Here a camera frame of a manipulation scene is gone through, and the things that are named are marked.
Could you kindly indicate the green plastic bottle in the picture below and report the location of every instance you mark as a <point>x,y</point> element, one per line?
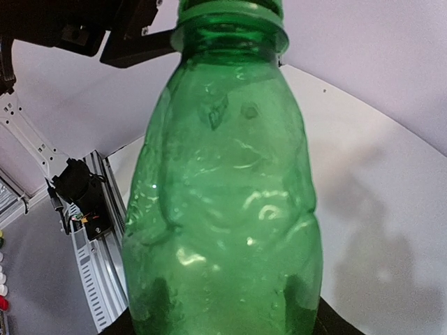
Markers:
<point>221,234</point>

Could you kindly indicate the loose coloured bottle caps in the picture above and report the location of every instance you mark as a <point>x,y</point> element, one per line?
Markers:
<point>4,288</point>

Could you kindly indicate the aluminium front rail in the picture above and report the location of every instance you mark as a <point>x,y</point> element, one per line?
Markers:
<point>99,260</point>

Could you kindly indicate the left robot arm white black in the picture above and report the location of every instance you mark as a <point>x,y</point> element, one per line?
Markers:
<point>51,161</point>

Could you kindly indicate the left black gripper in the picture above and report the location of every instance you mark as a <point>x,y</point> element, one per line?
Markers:
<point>80,26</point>

